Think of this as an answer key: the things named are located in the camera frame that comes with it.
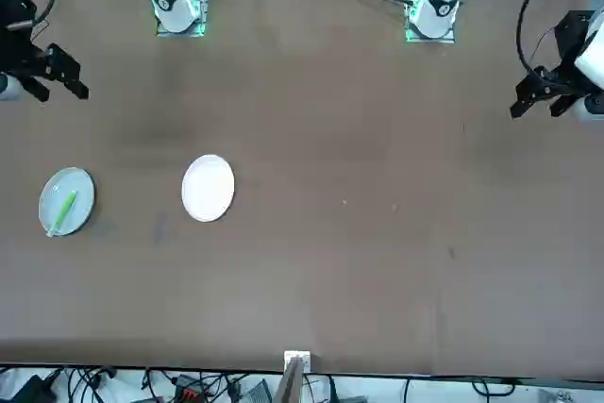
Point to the green marker with clear cap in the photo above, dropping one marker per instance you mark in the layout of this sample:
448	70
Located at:
63	212

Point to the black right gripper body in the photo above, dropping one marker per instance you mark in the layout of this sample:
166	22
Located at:
16	51

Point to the ribbed black power adapter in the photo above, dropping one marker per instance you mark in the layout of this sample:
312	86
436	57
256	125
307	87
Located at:
255	393

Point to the white plate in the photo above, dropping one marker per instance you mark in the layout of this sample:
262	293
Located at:
207	188

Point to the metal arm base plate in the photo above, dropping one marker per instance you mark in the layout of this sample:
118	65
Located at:
411	38
162	34

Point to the orange and black device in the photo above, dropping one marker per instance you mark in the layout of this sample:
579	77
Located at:
188	390

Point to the pale blue plate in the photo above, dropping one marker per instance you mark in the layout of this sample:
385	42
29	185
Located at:
80	190

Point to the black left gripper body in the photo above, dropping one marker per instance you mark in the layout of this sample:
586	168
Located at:
568	39

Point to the aluminium camera mount post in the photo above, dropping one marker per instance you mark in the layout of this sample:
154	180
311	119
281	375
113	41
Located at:
292	384

